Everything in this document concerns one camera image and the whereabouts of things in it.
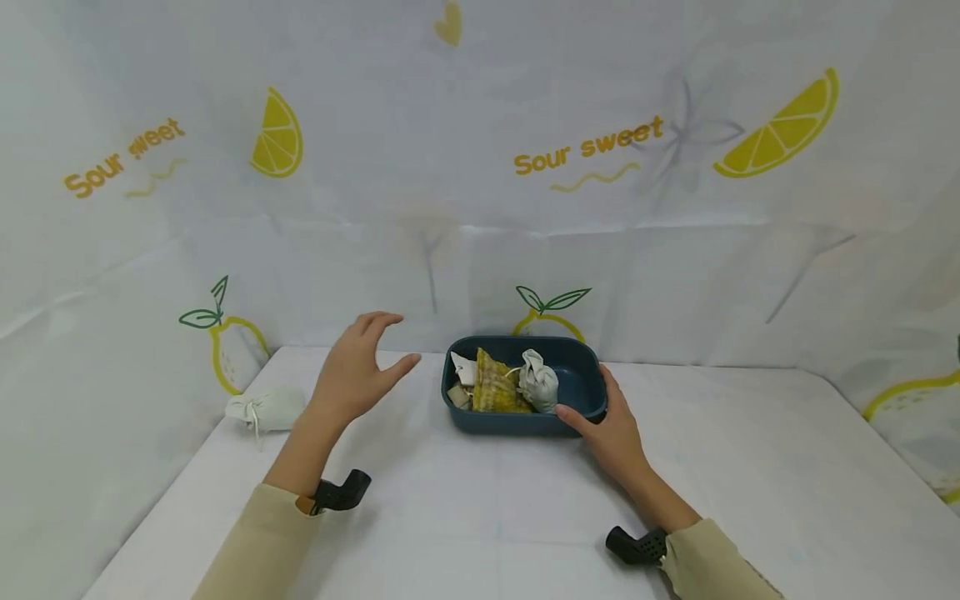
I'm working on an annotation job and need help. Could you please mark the person's right hand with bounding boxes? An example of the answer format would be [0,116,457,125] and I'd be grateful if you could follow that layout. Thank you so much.
[555,363,653,493]

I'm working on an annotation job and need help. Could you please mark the person's left hand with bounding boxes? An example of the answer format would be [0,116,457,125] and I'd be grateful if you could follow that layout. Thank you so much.
[306,312,423,434]

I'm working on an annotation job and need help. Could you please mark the dark blue plastic tray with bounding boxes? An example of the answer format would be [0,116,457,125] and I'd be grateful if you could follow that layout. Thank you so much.
[441,335,609,438]

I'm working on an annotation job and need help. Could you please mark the person's left forearm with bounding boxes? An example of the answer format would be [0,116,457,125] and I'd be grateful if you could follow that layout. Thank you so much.
[191,407,353,600]

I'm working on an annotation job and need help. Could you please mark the person's right forearm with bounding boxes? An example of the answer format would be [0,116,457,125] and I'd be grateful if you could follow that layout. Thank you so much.
[621,467,786,600]

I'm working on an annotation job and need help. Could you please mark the yellow mesh sachet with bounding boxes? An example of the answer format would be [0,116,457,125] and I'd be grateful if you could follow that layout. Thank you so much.
[472,347,534,415]

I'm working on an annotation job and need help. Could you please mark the black wrist band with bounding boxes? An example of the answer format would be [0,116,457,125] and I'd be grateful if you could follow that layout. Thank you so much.
[605,525,669,568]
[308,469,373,516]

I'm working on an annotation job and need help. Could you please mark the grey-green drawstring pouch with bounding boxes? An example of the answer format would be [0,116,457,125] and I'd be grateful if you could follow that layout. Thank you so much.
[517,349,561,414]

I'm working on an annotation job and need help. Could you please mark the white drawstring pouch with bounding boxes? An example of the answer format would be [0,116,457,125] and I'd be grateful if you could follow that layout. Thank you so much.
[224,386,308,452]

